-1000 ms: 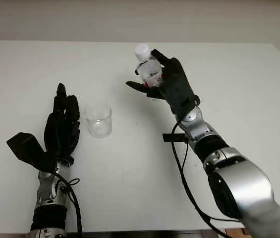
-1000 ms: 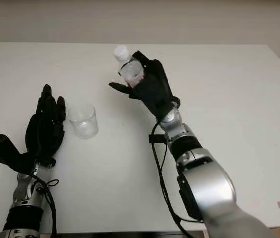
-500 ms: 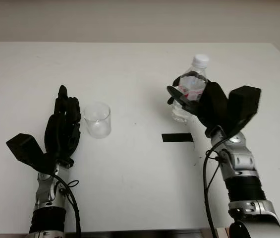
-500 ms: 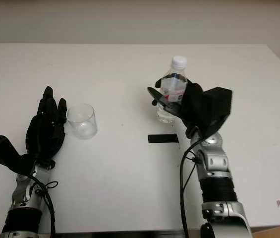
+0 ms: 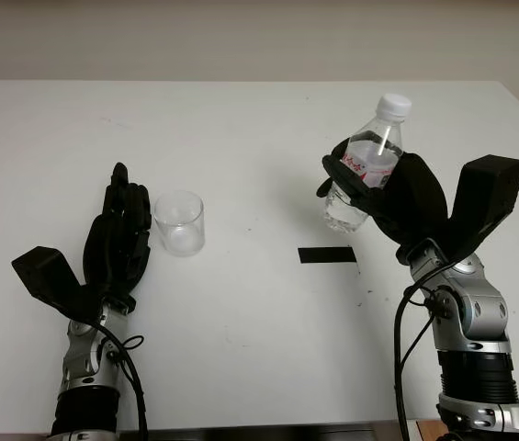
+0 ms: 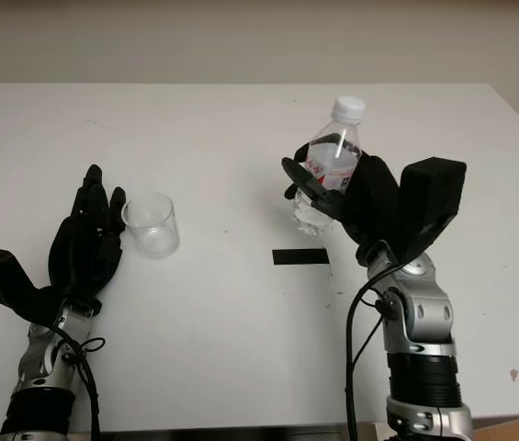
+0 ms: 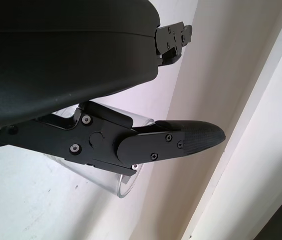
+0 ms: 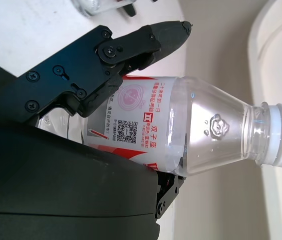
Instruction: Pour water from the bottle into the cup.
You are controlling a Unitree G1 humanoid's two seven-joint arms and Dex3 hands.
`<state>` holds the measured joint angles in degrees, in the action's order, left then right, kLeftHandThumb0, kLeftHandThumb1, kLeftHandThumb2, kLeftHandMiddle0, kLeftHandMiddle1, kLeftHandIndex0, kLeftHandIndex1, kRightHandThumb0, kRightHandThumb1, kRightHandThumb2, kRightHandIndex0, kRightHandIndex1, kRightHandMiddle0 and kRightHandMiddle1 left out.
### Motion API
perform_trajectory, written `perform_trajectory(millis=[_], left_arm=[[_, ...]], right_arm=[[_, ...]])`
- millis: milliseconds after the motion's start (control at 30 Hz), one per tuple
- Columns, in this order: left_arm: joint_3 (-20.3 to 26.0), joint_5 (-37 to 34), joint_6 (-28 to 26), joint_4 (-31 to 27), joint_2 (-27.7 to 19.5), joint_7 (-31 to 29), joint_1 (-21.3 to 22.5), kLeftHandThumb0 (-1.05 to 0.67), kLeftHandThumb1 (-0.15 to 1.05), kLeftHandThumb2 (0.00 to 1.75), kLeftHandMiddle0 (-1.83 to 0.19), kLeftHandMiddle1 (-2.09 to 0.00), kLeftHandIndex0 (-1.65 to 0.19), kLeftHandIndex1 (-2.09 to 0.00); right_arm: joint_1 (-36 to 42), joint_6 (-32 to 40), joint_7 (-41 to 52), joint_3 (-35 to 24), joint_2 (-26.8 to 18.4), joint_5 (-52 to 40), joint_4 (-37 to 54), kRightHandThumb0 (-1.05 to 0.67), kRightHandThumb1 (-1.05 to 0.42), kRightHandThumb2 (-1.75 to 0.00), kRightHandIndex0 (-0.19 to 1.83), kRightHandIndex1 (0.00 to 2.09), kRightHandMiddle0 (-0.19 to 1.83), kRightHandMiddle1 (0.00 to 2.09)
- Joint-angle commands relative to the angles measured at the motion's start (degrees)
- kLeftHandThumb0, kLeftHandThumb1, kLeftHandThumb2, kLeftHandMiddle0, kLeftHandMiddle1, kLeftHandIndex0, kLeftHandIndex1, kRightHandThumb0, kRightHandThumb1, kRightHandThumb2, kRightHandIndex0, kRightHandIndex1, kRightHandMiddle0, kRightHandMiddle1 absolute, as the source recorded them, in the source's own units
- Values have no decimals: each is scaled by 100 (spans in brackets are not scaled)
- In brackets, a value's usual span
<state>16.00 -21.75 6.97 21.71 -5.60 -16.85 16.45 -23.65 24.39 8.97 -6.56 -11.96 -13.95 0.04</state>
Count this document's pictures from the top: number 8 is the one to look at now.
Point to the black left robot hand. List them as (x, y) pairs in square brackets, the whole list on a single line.
[(130, 10)]

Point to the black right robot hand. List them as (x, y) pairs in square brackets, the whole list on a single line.
[(56, 187)]

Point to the clear plastic water bottle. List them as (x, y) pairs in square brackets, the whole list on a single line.
[(205, 125)]

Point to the clear glass cup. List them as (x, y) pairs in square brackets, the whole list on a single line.
[(90, 6)]

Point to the white rounded plastic object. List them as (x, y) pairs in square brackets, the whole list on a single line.
[(275, 50)]

